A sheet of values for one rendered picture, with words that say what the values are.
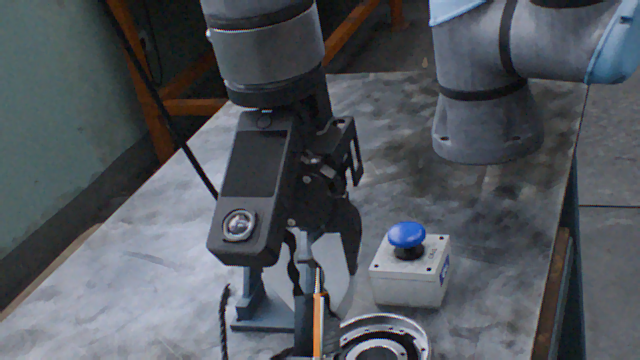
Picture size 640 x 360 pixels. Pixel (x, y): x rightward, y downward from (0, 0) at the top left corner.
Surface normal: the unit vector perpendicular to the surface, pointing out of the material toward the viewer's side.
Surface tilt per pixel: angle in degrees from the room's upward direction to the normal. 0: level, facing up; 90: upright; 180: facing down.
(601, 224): 0
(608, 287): 0
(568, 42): 95
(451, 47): 90
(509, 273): 0
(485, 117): 73
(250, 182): 31
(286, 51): 90
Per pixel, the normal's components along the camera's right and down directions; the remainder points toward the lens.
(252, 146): -0.31, -0.48
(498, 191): -0.18, -0.86
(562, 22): -0.51, 0.58
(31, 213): 0.92, 0.02
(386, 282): -0.34, 0.51
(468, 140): -0.47, 0.22
